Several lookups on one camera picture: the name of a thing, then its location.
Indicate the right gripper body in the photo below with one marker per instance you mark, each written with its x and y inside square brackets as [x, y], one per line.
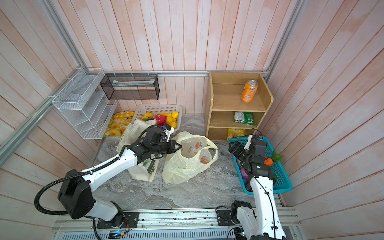
[241, 153]

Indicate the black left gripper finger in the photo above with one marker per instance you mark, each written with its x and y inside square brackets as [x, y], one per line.
[173, 150]
[174, 144]

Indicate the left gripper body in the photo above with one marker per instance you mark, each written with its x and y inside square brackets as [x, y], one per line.
[163, 147]

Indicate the toy carrot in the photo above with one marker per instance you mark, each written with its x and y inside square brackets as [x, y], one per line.
[273, 159]

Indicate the cream canvas tote bag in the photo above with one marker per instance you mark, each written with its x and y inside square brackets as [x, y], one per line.
[145, 169]

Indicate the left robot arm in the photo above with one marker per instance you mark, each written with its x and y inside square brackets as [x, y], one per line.
[76, 193]

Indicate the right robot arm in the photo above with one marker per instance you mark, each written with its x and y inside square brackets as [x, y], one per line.
[261, 222]

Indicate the red toy dragon fruit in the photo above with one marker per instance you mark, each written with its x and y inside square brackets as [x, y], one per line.
[160, 120]

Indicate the yellow toy lemon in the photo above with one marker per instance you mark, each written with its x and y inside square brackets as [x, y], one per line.
[175, 115]

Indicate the yellow chips packet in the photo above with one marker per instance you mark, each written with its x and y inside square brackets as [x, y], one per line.
[236, 133]

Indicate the green snack packet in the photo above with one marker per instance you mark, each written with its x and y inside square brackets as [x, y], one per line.
[244, 118]

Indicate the yellow toy fruit left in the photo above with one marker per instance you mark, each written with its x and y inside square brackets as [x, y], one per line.
[148, 115]

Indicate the teal plastic basket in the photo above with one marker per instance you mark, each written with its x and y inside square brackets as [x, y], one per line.
[283, 183]

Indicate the yellow bread tray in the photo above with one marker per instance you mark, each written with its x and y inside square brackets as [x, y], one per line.
[118, 123]

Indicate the wooden shelf unit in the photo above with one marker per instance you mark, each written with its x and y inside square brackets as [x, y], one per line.
[224, 99]

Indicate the orange soda can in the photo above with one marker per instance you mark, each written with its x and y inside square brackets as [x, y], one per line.
[249, 91]

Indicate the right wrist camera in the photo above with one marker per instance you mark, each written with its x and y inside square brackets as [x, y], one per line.
[248, 144]

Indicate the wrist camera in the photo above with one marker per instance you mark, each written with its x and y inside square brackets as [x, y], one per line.
[168, 130]
[248, 144]

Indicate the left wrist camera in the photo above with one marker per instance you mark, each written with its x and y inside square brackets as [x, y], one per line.
[168, 130]

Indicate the black wire mesh basket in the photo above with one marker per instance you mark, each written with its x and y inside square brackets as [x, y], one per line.
[131, 87]

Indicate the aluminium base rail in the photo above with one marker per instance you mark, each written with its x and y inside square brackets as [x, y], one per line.
[182, 224]

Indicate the white wire mesh shelf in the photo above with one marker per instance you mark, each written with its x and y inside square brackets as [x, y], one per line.
[84, 104]

